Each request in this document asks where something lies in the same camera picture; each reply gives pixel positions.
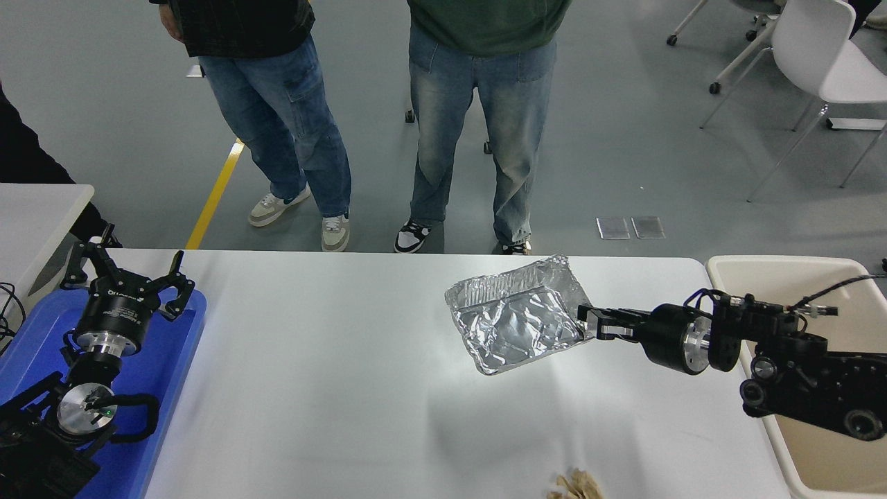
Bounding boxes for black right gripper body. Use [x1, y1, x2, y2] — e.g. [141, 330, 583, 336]
[643, 304, 694, 375]

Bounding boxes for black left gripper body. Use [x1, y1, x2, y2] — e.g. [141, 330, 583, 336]
[75, 286, 163, 346]

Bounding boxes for silver foil tray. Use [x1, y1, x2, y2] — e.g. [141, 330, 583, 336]
[444, 254, 597, 376]

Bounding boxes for person's right hand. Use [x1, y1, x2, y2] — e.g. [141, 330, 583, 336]
[158, 3, 186, 44]

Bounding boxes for white side table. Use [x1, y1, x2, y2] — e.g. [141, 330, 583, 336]
[0, 183, 96, 313]

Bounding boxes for blue plastic tray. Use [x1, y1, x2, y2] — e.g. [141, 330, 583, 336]
[0, 288, 207, 499]

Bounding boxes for person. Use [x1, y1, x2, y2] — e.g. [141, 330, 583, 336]
[0, 83, 122, 249]
[394, 0, 574, 256]
[149, 0, 352, 253]

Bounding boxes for crumpled tan paper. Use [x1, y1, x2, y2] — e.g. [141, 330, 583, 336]
[546, 468, 604, 499]

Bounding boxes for large pale plastic bin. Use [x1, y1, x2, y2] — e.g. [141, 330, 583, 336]
[705, 255, 887, 499]

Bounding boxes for white plastic chair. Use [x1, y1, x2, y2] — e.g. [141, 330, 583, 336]
[700, 0, 887, 203]

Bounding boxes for black cable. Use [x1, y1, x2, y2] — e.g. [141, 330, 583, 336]
[0, 282, 27, 351]

